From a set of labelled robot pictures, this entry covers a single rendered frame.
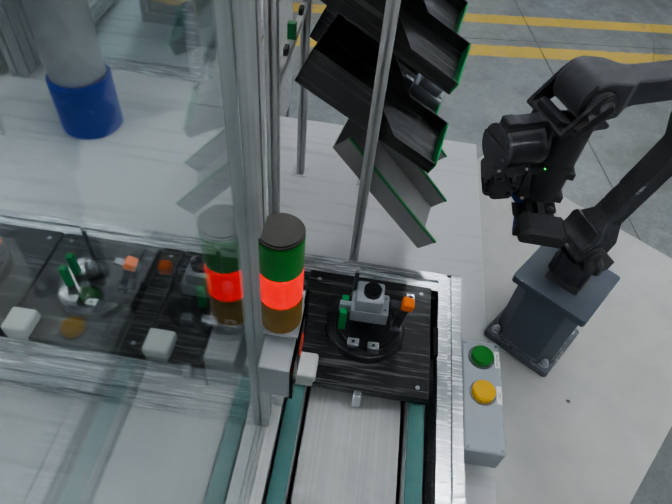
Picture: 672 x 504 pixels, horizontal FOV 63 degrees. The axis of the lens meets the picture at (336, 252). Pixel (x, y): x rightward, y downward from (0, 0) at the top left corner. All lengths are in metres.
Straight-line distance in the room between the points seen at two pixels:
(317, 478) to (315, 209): 0.66
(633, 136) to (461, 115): 0.99
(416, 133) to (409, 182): 0.17
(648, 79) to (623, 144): 2.75
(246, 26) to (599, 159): 3.01
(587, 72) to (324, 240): 0.75
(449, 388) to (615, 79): 0.56
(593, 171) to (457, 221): 1.90
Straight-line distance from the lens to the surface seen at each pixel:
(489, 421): 0.99
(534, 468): 1.10
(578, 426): 1.17
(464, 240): 1.36
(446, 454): 0.95
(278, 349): 0.67
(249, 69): 0.43
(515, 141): 0.70
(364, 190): 1.02
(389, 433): 0.99
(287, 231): 0.55
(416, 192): 1.19
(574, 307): 1.05
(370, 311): 0.93
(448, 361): 1.03
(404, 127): 1.03
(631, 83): 0.73
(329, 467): 0.96
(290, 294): 0.60
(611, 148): 3.45
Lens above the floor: 1.82
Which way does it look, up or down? 49 degrees down
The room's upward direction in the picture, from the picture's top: 7 degrees clockwise
